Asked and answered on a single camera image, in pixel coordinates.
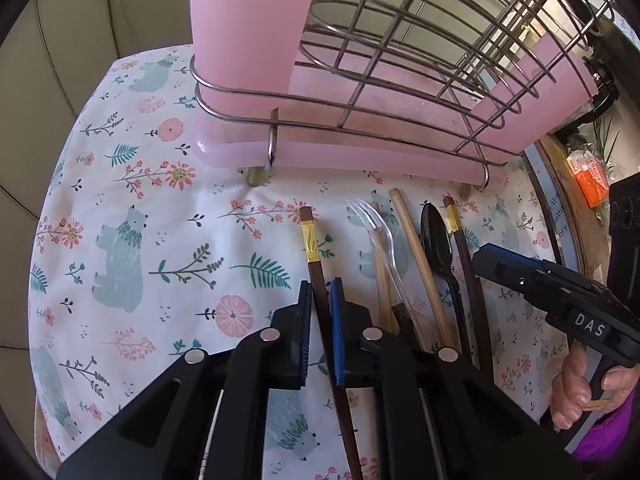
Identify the pink plastic cup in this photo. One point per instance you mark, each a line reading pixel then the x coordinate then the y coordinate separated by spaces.
pixel 246 45
pixel 542 92

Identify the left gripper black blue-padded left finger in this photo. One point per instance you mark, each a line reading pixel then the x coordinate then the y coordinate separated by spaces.
pixel 275 357

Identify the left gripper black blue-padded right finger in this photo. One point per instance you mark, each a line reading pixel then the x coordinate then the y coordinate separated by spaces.
pixel 364 357

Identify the clear plastic fork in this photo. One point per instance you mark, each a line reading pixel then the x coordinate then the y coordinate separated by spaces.
pixel 373 221

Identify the black plastic spoon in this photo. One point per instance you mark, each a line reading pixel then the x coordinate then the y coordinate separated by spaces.
pixel 435 242

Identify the right pink plastic cup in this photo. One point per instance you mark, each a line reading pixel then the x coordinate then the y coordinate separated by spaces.
pixel 542 92

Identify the pink plastic drip tray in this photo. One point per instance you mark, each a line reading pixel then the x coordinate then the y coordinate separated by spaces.
pixel 314 126

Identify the person's right hand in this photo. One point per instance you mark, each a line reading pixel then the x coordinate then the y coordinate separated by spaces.
pixel 571 391

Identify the left pink plastic cup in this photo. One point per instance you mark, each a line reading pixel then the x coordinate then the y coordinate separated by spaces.
pixel 246 45

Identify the orange snack packet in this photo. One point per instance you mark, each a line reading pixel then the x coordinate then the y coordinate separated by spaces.
pixel 589 175

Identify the floral bear tablecloth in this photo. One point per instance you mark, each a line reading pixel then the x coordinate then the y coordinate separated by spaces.
pixel 142 252

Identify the metal wire utensil rack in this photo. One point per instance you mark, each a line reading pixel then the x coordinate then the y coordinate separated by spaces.
pixel 450 53

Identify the dark chopstick with gold band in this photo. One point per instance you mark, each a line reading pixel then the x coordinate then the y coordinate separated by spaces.
pixel 321 302

